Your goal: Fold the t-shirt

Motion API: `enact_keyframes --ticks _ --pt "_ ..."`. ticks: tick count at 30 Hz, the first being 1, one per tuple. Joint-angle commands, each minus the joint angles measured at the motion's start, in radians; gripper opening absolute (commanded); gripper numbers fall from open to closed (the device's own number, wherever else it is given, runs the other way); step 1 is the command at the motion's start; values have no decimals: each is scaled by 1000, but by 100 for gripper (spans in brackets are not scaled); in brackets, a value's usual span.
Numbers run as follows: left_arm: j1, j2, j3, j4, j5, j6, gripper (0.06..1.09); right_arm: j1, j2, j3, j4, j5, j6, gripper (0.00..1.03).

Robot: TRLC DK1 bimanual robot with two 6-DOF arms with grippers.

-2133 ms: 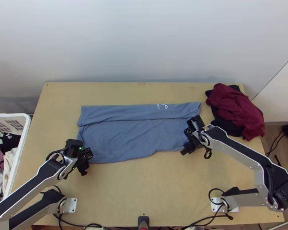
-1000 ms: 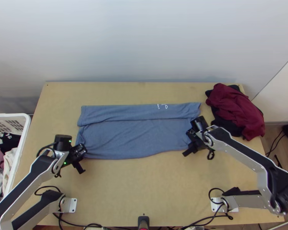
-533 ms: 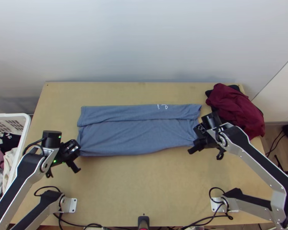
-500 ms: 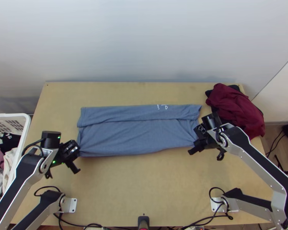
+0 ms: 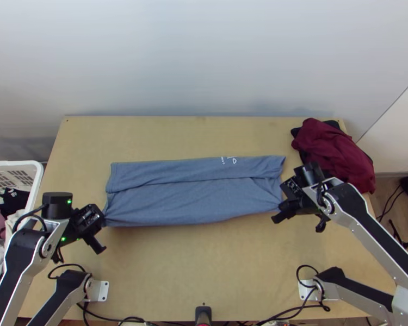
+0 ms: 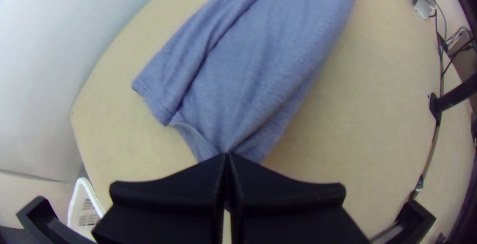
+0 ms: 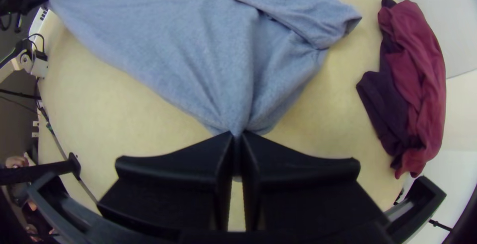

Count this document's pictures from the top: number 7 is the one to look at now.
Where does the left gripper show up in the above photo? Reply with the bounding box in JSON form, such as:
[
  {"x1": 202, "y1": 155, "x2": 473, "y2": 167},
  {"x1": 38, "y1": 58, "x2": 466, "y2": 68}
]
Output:
[{"x1": 0, "y1": 0, "x2": 50, "y2": 16}]

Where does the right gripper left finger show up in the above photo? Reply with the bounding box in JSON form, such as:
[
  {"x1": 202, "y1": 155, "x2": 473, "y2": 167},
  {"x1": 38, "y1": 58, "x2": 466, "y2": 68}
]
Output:
[{"x1": 97, "y1": 131, "x2": 235, "y2": 234}]

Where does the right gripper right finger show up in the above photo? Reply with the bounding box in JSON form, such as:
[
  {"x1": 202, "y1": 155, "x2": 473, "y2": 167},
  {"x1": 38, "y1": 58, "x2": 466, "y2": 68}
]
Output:
[{"x1": 241, "y1": 130, "x2": 388, "y2": 233}]

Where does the light blue t-shirt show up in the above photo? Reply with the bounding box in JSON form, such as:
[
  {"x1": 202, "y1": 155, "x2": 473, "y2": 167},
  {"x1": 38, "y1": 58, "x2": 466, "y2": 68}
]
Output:
[{"x1": 47, "y1": 0, "x2": 363, "y2": 137}]

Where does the person's hand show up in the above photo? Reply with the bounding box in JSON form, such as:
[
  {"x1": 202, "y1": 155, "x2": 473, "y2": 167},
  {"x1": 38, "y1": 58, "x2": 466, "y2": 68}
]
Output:
[{"x1": 4, "y1": 156, "x2": 30, "y2": 168}]

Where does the white laundry basket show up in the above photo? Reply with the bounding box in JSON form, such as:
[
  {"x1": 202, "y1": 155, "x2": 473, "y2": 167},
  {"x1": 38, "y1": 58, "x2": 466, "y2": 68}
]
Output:
[{"x1": 28, "y1": 0, "x2": 92, "y2": 33}]

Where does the dark red garment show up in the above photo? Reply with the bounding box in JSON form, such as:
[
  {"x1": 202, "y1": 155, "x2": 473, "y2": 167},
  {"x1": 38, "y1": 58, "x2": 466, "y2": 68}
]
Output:
[{"x1": 377, "y1": 0, "x2": 447, "y2": 180}]

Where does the black cable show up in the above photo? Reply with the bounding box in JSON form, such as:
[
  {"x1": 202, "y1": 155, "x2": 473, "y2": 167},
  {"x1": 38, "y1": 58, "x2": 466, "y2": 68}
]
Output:
[{"x1": 35, "y1": 80, "x2": 100, "y2": 204}]

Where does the black camera post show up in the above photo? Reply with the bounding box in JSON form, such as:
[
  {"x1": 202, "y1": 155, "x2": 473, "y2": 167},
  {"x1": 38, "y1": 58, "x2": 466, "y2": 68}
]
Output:
[{"x1": 0, "y1": 154, "x2": 82, "y2": 186}]

